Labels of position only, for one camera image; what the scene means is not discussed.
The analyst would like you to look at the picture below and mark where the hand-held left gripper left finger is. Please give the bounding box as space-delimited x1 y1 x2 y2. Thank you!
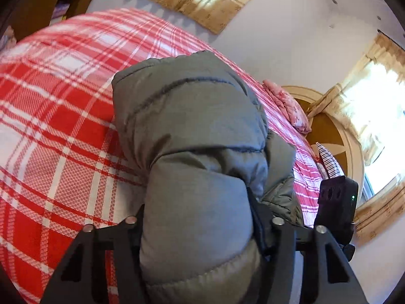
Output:
39 204 148 304

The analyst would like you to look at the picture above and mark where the long beige window curtain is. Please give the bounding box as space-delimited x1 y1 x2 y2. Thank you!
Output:
305 33 405 244

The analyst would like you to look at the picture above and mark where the pink floral pillow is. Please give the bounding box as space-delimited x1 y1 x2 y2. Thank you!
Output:
262 79 312 135

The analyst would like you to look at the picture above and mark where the wooden shelf cabinet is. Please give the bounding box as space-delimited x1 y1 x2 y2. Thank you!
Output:
8 0 106 42

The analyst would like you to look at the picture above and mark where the striped pillow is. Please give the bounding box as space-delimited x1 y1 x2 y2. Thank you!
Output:
316 142 344 179

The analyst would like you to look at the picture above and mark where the red plaid bed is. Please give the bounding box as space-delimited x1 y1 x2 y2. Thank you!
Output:
0 8 330 304

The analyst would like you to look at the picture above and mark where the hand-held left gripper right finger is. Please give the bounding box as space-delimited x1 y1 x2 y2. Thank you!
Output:
246 187 369 304

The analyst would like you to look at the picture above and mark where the grey puffer jacket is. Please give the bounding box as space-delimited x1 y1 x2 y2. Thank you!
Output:
111 50 305 304

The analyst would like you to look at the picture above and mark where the wooden bed headboard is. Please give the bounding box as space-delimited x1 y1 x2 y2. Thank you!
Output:
280 85 366 210

